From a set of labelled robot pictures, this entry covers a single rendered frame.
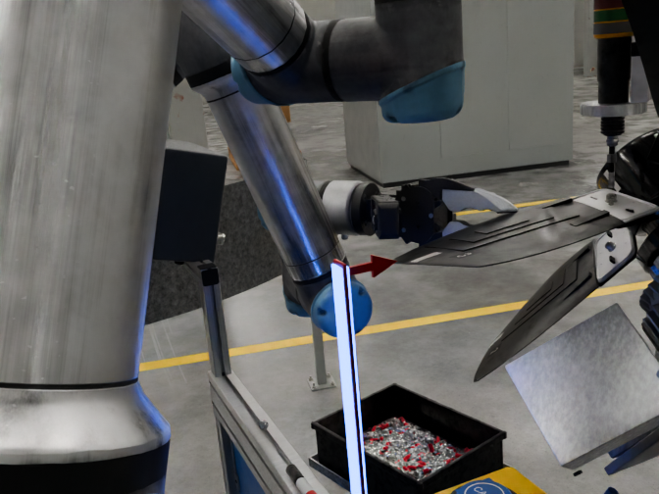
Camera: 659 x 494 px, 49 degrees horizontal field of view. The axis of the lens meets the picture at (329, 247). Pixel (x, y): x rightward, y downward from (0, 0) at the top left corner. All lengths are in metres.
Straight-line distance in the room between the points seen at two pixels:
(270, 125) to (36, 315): 0.60
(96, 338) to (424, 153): 6.80
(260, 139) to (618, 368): 0.48
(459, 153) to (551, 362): 6.30
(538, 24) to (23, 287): 7.22
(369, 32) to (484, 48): 6.53
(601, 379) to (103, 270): 0.69
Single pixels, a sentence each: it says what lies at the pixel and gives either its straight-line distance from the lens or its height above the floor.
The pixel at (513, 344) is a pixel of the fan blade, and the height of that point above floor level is 0.98.
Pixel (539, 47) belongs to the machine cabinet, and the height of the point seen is 1.17.
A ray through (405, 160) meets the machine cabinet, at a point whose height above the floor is 0.25.
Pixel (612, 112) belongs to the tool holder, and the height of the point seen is 1.30.
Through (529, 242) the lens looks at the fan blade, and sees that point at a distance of 0.77.
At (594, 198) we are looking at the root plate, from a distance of 0.92.
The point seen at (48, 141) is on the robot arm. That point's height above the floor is 1.38.
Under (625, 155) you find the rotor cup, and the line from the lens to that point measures 0.94.
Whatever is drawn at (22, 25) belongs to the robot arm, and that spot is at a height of 1.41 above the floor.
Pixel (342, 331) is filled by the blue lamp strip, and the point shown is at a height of 1.12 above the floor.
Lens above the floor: 1.40
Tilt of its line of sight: 16 degrees down
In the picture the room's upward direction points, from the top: 5 degrees counter-clockwise
